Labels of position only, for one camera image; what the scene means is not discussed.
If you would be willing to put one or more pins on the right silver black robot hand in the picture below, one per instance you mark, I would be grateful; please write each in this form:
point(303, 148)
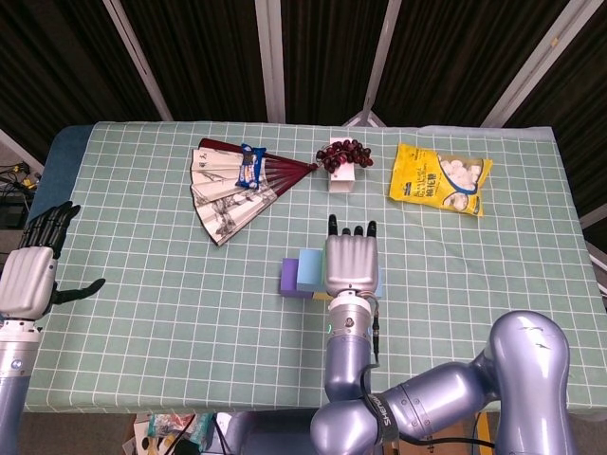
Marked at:
point(353, 263)

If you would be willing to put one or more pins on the colourful printed packaging pile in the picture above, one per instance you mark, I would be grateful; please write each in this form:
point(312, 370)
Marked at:
point(161, 431)

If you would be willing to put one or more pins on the dark red grape bunch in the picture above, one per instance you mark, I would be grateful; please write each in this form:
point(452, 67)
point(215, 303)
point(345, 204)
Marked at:
point(343, 154)

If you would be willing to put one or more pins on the painted paper folding fan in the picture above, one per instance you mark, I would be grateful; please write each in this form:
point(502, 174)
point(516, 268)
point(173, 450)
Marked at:
point(218, 208)

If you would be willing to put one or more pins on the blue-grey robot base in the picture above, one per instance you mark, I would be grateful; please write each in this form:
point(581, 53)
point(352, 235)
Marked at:
point(275, 433)

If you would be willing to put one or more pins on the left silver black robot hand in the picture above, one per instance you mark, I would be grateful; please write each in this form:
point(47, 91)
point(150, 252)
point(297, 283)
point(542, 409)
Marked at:
point(28, 284)

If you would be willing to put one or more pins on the purple foam cube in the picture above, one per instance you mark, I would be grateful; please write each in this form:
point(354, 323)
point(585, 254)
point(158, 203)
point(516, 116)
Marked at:
point(289, 279)

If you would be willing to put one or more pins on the blue snack packet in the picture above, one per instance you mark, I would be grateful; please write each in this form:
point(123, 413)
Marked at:
point(250, 166)

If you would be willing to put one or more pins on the green checked tablecloth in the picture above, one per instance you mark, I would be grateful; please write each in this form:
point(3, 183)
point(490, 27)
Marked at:
point(189, 355)

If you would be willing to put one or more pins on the white metal frame post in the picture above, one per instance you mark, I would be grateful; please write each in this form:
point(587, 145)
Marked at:
point(385, 47)
point(532, 61)
point(271, 61)
point(141, 66)

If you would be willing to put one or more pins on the yellow marshmallow bag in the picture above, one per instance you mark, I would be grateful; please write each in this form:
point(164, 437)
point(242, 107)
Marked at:
point(422, 180)

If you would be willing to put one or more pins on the yellow foam cube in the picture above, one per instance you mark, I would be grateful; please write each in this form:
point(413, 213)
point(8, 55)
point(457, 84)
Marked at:
point(322, 297)

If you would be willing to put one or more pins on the white metal frame bar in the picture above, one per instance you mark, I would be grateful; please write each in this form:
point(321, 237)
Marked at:
point(23, 151)
point(595, 215)

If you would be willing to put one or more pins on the white paper box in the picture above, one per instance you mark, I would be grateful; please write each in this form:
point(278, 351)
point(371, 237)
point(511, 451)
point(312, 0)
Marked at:
point(342, 182)

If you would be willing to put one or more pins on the dark pleated curtain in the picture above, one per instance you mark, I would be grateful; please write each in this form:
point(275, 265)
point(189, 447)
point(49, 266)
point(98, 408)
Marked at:
point(213, 57)

